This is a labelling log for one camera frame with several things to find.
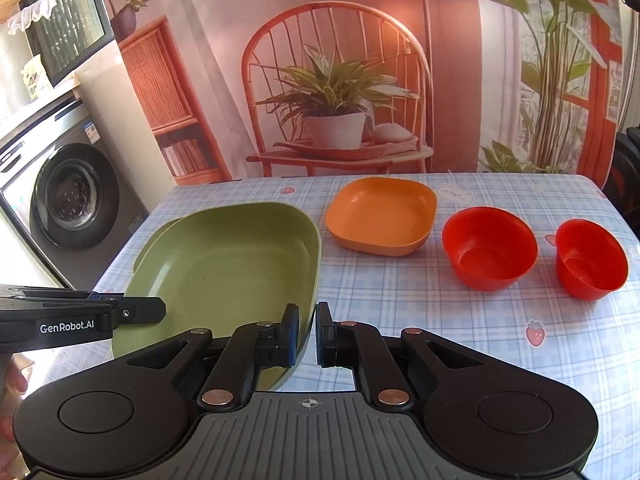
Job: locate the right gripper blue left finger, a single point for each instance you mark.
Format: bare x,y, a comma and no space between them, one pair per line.
250,349

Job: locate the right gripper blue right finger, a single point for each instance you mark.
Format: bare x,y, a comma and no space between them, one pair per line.
362,349

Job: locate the green plate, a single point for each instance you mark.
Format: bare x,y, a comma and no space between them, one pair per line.
225,267

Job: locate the large red bowl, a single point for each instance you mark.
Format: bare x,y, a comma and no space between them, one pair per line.
489,248

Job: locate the printed room backdrop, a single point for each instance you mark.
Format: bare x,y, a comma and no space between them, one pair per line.
463,85

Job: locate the white hanging cloth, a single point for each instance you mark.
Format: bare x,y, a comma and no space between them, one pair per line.
34,12

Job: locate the grey washing machine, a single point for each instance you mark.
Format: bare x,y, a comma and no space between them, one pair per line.
63,192

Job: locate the person's left hand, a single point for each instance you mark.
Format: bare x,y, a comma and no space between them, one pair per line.
14,386

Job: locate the small red bowl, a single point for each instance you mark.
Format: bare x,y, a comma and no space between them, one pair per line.
590,262

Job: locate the orange square plate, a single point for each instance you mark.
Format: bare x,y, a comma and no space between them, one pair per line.
382,216

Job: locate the black-framed window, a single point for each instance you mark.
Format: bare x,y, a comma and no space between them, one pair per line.
73,32

